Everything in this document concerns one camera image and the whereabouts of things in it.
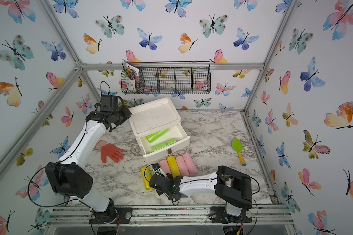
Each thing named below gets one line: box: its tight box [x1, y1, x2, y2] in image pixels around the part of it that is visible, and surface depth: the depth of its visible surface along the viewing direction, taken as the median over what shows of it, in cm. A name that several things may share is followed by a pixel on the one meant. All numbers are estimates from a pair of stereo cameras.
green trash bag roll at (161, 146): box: [151, 138, 177, 152], surface depth 79 cm
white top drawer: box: [138, 123, 192, 159], surface depth 82 cm
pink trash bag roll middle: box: [175, 155, 191, 176], surface depth 89 cm
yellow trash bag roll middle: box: [166, 155, 182, 179], surface depth 90 cm
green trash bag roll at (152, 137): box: [146, 128, 170, 144], surface depth 83 cm
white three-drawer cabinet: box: [128, 96, 191, 164], surface depth 85 cm
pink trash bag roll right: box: [182, 152, 198, 175], surface depth 90 cm
